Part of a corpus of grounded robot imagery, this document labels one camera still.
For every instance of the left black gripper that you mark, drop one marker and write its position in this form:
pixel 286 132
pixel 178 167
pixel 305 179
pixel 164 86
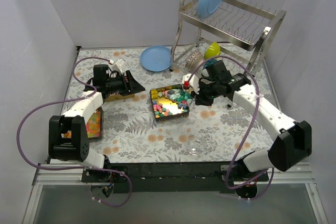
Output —
pixel 127 83

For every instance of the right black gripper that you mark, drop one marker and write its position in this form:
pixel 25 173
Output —
pixel 203 92

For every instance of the tin of star candies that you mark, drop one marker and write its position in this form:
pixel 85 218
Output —
pixel 165 109

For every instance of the tin of gummy candies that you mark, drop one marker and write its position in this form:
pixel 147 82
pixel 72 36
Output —
pixel 94 126

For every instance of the metal scoop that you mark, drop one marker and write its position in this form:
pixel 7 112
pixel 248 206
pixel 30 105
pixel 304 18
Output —
pixel 178 96

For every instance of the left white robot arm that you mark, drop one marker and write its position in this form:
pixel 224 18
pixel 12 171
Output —
pixel 68 138

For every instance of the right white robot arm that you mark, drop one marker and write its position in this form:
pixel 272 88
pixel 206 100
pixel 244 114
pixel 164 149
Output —
pixel 292 140

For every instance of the tin of wrapped candies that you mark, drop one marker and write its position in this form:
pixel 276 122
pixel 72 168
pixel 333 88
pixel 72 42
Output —
pixel 116 97

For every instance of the teal white mug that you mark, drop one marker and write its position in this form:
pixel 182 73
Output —
pixel 210 62

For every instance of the yellow-green bowl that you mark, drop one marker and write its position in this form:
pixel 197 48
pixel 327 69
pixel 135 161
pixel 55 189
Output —
pixel 212 51

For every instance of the patterned ceramic cup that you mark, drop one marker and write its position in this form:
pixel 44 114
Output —
pixel 194 60

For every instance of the blue plate on table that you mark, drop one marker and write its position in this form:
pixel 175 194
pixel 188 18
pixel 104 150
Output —
pixel 156 58

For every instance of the steel dish rack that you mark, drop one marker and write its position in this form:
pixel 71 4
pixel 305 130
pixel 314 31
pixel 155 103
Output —
pixel 244 25

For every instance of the clear glass bowl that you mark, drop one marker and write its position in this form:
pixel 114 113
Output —
pixel 196 144

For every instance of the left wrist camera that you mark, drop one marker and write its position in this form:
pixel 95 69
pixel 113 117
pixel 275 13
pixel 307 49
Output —
pixel 117 65

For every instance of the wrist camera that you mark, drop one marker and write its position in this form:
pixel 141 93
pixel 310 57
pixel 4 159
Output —
pixel 117 65
pixel 190 83

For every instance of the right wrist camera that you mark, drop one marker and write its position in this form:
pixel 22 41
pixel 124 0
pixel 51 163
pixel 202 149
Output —
pixel 190 83

